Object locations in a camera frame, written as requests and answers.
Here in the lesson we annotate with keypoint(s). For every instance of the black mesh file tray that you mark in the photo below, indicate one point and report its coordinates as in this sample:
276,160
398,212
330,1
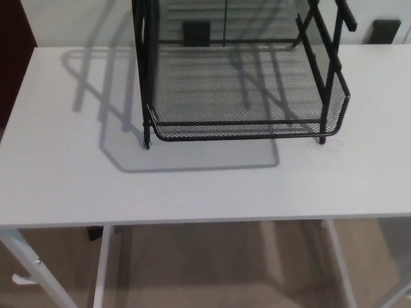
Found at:
205,96

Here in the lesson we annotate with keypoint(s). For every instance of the white desk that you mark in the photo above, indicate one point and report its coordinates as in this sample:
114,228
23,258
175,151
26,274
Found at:
205,189

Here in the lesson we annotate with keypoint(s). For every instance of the clear tape piece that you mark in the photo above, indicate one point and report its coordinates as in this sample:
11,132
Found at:
332,146

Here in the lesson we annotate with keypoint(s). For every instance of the small black floor object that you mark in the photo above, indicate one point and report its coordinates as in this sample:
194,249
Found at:
93,233

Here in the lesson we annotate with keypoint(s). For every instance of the dark red door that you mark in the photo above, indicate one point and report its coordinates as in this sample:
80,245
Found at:
14,48

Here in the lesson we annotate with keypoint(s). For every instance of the black metal file rack frame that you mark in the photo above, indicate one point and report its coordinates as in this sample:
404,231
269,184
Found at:
153,64

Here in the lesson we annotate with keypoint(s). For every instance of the black rectangular wall plate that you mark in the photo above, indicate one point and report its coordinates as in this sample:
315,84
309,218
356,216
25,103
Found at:
384,31
196,33

